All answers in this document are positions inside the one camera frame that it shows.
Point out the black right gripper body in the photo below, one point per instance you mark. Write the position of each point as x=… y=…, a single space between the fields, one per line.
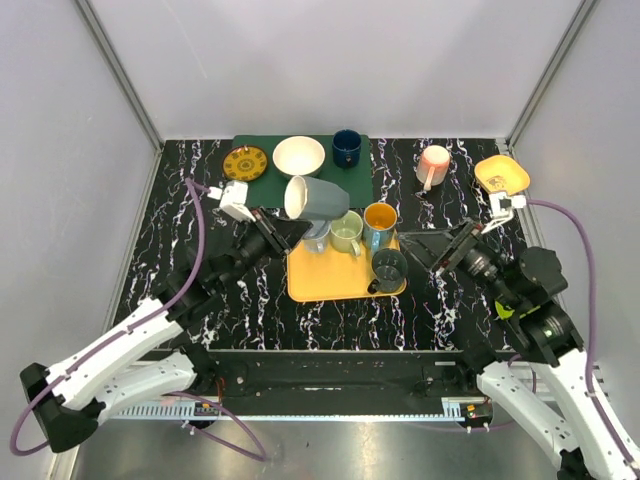
x=474 y=257

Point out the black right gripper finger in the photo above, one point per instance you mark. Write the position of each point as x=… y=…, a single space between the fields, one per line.
x=447 y=234
x=429 y=252

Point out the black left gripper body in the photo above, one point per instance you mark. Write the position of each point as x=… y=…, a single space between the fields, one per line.
x=270 y=231

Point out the grey mug white inside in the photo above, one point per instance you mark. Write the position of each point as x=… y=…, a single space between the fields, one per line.
x=309 y=198

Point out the pink mug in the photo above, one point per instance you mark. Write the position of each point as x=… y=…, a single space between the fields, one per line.
x=433 y=166

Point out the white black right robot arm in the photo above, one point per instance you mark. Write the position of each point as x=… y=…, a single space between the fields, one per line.
x=581 y=436

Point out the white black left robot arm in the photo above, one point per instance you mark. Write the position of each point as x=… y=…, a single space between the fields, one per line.
x=72 y=398

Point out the light blue mug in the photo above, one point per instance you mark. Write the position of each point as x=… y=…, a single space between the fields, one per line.
x=316 y=238

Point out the dark teal mug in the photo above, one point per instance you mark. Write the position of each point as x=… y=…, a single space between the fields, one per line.
x=390 y=269

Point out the light green mug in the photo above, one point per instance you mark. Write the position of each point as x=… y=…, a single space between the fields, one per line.
x=346 y=233

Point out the orange and blue mug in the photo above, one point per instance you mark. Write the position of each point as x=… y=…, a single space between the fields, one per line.
x=379 y=226

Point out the navy blue mug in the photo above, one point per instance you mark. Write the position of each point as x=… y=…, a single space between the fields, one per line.
x=346 y=148

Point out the dark green placemat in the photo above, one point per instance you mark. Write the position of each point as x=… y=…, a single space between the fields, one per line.
x=268 y=190

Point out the yellow serving tray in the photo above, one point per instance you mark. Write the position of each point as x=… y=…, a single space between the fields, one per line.
x=332 y=275

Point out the lime green plate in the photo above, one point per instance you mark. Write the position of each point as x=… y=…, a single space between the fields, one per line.
x=516 y=311

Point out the white bowl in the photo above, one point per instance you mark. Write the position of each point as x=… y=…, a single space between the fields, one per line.
x=299 y=156

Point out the yellow square dish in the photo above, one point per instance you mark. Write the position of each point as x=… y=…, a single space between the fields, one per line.
x=501 y=173

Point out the yellow patterned plate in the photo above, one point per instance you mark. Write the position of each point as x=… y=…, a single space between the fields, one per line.
x=245 y=163

